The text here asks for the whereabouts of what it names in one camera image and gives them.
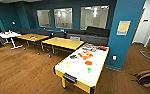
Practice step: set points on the black ping pong paddle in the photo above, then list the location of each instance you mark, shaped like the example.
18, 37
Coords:
73, 57

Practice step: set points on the brown backpack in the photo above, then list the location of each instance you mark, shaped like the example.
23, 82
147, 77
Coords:
146, 78

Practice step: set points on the yellow wall poster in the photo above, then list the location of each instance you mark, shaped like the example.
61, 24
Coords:
123, 28

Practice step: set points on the dark glass wall window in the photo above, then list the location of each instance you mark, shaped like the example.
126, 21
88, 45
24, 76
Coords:
63, 18
94, 17
44, 18

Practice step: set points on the long wooden table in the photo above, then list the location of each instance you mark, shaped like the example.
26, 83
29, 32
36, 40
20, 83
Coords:
32, 37

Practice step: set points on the low white wall outlet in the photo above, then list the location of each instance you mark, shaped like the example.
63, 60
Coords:
114, 57

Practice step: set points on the air hockey table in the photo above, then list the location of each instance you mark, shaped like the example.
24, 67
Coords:
97, 71

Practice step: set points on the dark high-back sofa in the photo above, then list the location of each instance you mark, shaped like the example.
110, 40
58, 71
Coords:
94, 33

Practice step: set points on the yellow perforated plastic bowl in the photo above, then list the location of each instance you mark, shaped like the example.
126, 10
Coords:
68, 64

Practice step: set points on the black power unit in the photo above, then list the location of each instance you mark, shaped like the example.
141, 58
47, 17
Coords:
69, 78

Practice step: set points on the grey tabletop box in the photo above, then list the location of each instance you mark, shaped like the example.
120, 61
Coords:
89, 47

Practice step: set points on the small white table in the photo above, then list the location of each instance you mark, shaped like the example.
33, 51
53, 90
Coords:
8, 34

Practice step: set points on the long dark bench sofa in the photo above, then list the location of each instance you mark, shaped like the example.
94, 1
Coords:
41, 32

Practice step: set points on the wooden table metal legs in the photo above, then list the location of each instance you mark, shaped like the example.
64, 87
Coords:
62, 43

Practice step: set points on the red flat object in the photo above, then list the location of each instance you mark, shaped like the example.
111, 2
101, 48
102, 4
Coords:
103, 48

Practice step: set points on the green cup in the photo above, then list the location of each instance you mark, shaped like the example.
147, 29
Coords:
89, 70

